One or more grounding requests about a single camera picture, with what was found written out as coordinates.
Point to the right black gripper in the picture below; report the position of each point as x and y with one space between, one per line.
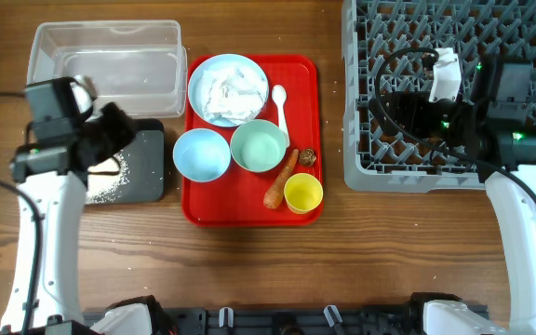
415 103

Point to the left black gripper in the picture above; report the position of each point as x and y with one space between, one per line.
123 131

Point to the pile of white rice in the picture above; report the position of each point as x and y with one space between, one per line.
106 180

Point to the light blue bowl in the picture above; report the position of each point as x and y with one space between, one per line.
201 155

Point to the mint green bowl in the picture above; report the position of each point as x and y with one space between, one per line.
258 146

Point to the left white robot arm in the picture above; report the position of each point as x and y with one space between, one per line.
50 176

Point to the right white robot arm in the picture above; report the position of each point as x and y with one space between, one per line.
490 132

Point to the black waste tray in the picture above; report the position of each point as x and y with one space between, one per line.
145 158

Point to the grey dishwasher rack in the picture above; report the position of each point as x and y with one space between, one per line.
371 31

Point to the clear plastic bin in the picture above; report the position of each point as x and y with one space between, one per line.
141 65

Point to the brown mushroom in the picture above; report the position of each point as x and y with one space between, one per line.
307 157

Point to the large light blue plate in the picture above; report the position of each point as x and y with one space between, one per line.
214 63

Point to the white crumpled paper napkin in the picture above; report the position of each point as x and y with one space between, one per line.
234 93

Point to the yellow plastic cup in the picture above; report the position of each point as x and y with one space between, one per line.
303 193

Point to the white plastic spoon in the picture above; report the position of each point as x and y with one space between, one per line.
279 97

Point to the red serving tray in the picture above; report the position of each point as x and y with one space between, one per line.
235 199

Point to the orange carrot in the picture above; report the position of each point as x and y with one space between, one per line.
275 194

